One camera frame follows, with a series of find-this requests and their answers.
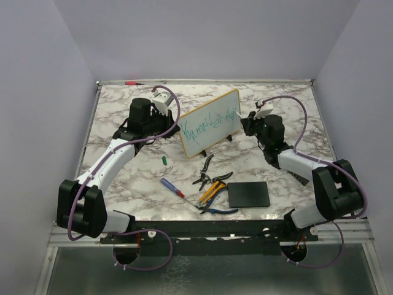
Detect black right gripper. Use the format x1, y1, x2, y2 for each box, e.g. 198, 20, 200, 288
242, 110, 270, 148

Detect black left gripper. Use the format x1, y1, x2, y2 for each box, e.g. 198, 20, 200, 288
144, 107, 181, 139

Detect yellow framed whiteboard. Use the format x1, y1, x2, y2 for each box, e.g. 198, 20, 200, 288
177, 89, 241, 159

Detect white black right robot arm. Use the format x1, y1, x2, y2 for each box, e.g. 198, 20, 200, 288
240, 111, 366, 240

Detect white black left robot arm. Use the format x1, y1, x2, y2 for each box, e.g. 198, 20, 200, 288
56, 91, 180, 243

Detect blue red screwdriver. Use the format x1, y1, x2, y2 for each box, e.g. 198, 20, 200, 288
160, 178, 197, 207

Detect black rectangular pad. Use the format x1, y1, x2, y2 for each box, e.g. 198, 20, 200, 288
227, 181, 270, 208

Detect yellow black utility knife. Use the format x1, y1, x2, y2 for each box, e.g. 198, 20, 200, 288
199, 181, 227, 205

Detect black cutting pliers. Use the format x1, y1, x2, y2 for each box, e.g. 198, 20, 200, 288
192, 171, 233, 191

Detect black square pad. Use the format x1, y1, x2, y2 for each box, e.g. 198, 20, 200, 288
289, 171, 309, 186

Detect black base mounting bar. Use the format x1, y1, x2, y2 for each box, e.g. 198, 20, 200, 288
100, 219, 318, 256

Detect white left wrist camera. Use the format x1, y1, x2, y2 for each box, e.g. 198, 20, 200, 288
152, 90, 174, 115

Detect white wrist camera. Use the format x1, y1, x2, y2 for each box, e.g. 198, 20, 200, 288
152, 90, 174, 115
254, 100, 274, 120

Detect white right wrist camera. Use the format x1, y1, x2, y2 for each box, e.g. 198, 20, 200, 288
254, 100, 274, 120

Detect red marker at rail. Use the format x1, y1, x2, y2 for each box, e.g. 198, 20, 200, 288
125, 81, 143, 85

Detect blue handled pliers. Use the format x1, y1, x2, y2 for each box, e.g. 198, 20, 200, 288
198, 188, 239, 214

